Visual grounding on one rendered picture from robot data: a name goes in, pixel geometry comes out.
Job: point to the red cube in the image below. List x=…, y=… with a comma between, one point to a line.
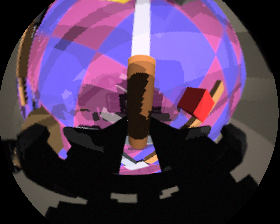
x=197, y=102

